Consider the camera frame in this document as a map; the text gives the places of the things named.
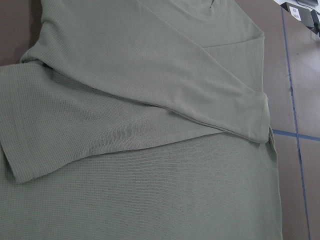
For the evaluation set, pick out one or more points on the dark box with label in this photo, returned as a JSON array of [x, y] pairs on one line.
[[307, 17]]

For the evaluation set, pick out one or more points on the olive green long-sleeve shirt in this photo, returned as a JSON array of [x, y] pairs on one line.
[[139, 120]]

